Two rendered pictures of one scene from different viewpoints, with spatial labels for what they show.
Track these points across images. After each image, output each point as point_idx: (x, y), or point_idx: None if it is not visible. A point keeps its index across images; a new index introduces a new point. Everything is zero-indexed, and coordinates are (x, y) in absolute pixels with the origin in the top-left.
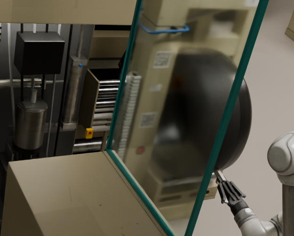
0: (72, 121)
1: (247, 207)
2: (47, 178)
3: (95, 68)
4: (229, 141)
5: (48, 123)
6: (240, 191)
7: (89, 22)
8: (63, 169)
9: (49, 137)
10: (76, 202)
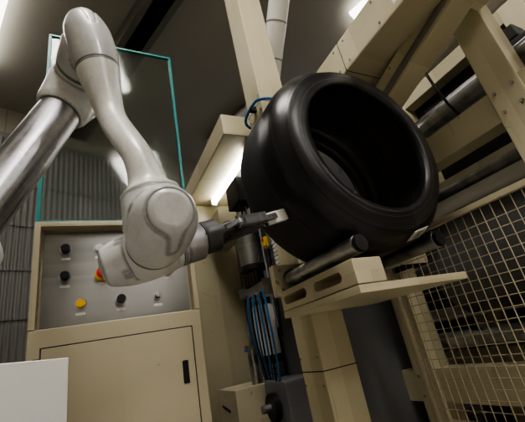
0: (269, 239)
1: (200, 223)
2: None
3: None
4: (252, 156)
5: (270, 250)
6: (245, 214)
7: (213, 151)
8: None
9: (265, 260)
10: None
